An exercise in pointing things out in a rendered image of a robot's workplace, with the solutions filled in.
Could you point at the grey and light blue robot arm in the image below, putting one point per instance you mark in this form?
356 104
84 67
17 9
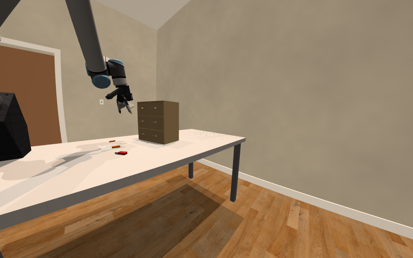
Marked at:
84 24

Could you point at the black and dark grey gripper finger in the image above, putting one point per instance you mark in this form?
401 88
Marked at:
120 106
127 104

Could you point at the wooden chest of drawers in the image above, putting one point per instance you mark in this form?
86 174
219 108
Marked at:
170 121

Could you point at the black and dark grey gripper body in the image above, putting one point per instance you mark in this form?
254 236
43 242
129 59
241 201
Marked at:
126 93

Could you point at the dark brown wooden drawer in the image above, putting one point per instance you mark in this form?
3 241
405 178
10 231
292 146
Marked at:
144 134
157 136
143 121
143 108
156 108
156 122

